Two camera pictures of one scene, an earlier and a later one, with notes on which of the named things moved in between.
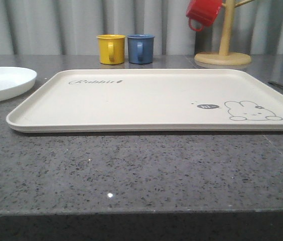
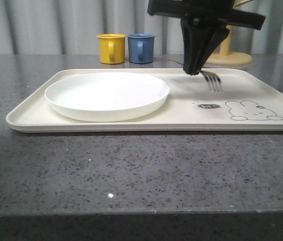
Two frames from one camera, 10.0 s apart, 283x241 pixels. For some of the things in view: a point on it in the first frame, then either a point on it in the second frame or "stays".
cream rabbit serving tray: x=158 y=100 stays
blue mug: x=141 y=48 stays
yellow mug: x=112 y=47 stays
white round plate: x=1 y=83 -> x=106 y=96
